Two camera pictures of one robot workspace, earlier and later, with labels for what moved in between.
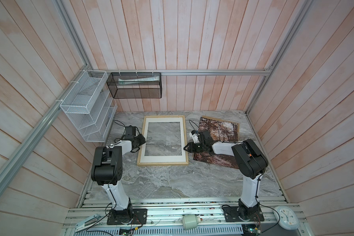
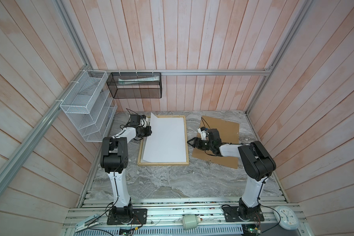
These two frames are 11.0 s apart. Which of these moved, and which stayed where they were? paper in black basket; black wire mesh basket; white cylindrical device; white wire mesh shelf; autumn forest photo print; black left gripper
Moved: autumn forest photo print; black left gripper
Stayed: white wire mesh shelf; paper in black basket; black wire mesh basket; white cylindrical device
